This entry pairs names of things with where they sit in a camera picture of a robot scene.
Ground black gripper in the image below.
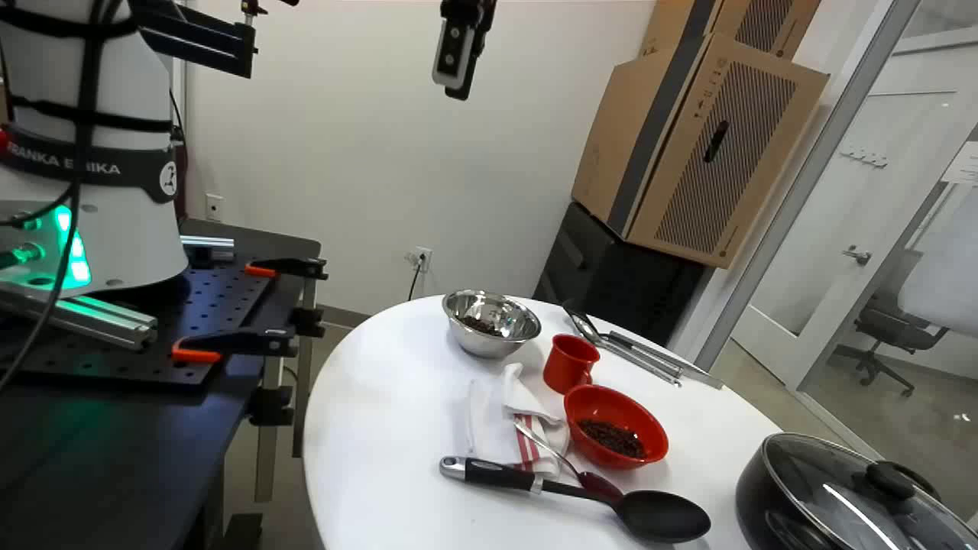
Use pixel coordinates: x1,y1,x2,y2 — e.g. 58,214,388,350
430,0,500,102

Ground silver spoon with red handle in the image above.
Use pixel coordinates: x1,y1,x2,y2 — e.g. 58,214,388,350
514,420,626,506

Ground stainless steel bowl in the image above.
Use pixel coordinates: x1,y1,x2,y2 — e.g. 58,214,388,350
441,288,544,361

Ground red plastic bowl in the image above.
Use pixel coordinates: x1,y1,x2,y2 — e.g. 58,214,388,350
562,383,672,474

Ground black serving spoon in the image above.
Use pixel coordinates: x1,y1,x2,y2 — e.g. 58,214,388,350
438,452,714,547

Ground cardboard box with dark stripe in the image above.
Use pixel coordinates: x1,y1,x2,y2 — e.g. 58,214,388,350
571,0,826,241

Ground black mounting plate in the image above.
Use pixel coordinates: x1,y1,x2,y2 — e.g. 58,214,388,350
132,0,260,83

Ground black hard case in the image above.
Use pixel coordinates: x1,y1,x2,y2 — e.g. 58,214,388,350
533,199,714,347

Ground red plastic cup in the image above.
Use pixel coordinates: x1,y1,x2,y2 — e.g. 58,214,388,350
542,333,602,397

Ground white folded cloth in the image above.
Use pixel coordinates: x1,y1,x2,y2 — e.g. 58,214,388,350
500,361,568,427

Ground silver metal tongs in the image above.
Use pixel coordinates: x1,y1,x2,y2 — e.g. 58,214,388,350
566,308,683,389

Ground black office chair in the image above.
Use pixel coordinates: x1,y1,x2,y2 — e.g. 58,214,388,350
827,249,950,397

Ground black cooking pot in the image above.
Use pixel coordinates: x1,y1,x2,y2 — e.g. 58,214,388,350
734,434,978,550

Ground black perforated robot cart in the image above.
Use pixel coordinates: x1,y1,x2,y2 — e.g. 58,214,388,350
0,225,326,550

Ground glass pot lid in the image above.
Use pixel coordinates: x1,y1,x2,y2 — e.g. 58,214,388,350
759,431,978,550

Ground black clamp with orange handle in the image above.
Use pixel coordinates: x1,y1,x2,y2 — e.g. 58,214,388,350
240,253,334,284
168,323,326,369

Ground cardboard box with handle hole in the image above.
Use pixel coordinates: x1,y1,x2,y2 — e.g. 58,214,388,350
624,34,831,272

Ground aluminium rail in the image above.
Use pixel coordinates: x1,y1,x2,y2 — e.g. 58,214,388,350
0,283,162,350

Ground silver door handle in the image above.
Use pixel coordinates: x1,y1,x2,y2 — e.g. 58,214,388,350
839,241,878,272

